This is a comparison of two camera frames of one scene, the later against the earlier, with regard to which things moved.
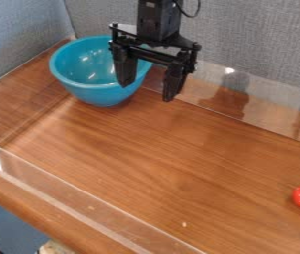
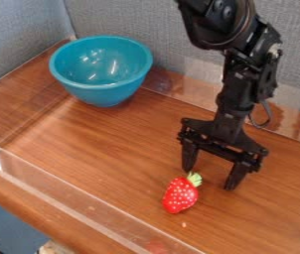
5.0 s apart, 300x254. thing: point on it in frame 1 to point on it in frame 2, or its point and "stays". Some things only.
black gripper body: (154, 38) to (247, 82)
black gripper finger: (124, 62) to (189, 154)
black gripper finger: (175, 75) to (237, 172)
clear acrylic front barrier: (114, 223) stays
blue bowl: (83, 67) stays
